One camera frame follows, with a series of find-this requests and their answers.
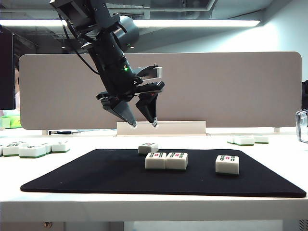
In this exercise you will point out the black device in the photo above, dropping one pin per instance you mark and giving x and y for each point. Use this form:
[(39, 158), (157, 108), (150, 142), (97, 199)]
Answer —
[(305, 96)]

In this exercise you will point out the beige desk divider panel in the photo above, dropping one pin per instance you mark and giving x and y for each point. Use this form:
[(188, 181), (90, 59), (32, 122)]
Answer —
[(216, 91)]

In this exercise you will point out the black screwdriver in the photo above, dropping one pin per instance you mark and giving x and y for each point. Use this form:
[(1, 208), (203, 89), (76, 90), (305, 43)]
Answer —
[(60, 132)]

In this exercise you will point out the four-bamboo mahjong tile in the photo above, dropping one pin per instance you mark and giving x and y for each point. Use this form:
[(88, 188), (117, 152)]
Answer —
[(21, 143)]

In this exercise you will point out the white mahjong tile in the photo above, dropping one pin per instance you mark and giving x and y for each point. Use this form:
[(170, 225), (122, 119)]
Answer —
[(244, 141), (261, 139), (231, 140)]

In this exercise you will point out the dark computer monitor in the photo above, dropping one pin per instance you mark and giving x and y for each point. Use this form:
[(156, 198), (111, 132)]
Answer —
[(6, 69)]

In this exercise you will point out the nine-bamboo mahjong tile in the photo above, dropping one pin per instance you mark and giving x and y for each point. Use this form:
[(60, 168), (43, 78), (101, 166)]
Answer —
[(10, 151)]

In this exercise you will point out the bird one-bamboo mahjong tile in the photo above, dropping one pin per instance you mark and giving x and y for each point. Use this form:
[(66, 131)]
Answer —
[(60, 148)]

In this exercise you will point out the clear glass jar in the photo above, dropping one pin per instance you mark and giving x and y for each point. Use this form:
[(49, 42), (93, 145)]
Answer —
[(302, 126)]

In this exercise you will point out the white divider foot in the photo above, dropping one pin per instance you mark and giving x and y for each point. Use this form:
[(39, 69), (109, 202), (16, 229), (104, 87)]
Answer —
[(277, 129), (44, 132)]

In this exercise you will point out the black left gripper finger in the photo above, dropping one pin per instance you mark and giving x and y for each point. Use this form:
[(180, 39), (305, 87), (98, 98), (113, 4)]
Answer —
[(149, 106), (121, 110)]

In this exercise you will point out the green packaging box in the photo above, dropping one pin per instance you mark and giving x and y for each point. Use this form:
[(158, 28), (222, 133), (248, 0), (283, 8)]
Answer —
[(9, 121)]

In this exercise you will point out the person in white shirt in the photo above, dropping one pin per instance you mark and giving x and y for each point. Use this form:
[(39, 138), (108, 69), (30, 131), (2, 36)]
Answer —
[(17, 96)]

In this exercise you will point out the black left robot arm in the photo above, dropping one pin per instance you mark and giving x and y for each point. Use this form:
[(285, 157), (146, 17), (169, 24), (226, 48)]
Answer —
[(106, 26)]

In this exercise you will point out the round metal drawer lock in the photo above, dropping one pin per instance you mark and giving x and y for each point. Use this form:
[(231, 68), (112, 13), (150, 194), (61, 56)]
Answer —
[(47, 224)]

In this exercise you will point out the six-bamboo mahjong tile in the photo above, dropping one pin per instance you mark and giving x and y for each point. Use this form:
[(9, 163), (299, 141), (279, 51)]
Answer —
[(32, 152), (48, 149)]

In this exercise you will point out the five-bamboo mahjong tile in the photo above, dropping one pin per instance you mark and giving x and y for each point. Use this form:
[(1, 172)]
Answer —
[(227, 166), (155, 162), (176, 163), (147, 148)]

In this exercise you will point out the long ceiling light strip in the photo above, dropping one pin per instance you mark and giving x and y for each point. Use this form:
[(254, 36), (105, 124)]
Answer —
[(192, 23)]

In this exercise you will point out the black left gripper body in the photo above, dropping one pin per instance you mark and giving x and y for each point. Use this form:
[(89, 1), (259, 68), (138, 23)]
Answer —
[(118, 77)]

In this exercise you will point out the black fabric mat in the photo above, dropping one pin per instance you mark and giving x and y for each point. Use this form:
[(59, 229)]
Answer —
[(120, 175)]

